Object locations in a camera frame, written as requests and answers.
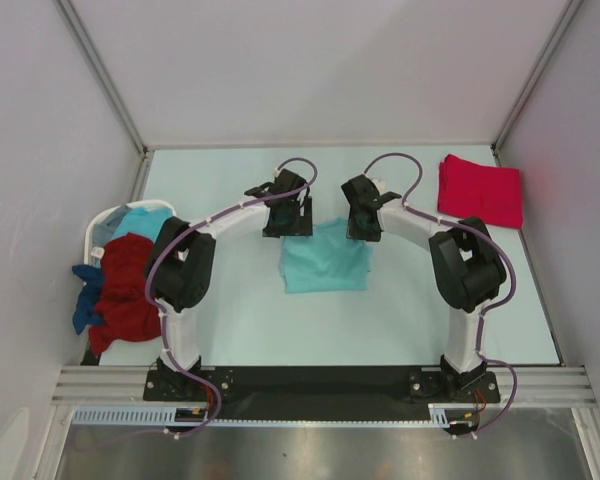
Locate teal t-shirt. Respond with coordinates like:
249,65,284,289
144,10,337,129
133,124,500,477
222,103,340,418
279,218,372,294

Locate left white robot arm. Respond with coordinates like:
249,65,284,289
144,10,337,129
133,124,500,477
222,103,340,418
145,166,317,400

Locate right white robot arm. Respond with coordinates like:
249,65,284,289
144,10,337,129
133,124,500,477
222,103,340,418
341,174,507,401

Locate folded red t-shirt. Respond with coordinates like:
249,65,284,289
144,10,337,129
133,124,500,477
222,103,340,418
437,154,524,230

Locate light blue t-shirt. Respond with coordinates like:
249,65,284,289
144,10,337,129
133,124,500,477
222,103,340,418
111,207,173,242

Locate dark red t-shirt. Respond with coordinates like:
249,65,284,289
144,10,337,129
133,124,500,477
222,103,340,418
89,233,161,355

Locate white laundry basket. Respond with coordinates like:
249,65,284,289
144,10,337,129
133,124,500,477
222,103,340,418
83,200,176,267

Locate dark blue t-shirt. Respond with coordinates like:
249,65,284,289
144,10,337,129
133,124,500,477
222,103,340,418
72,264,105,335

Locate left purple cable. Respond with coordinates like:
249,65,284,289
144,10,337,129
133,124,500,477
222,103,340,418
144,157,318,374

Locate purple cable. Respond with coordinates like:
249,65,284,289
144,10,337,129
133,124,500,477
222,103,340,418
144,157,318,374
363,152,520,416

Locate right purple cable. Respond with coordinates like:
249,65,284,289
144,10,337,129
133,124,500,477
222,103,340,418
363,152,520,416

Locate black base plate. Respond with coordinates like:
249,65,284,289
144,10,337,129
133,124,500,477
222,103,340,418
143,364,501,422

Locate aluminium frame rail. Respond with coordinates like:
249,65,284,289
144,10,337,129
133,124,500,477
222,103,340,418
50,364,151,406

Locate light blue cable duct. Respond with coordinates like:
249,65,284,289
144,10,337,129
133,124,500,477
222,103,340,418
73,404,216,425

